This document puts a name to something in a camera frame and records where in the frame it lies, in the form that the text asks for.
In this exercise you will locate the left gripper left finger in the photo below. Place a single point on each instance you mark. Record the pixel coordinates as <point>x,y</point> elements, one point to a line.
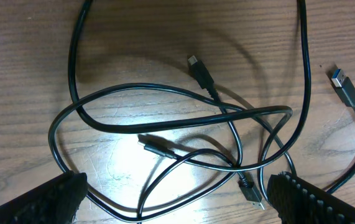
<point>55,201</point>

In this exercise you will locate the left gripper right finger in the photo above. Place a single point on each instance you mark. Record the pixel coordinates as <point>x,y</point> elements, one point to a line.
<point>298,201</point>

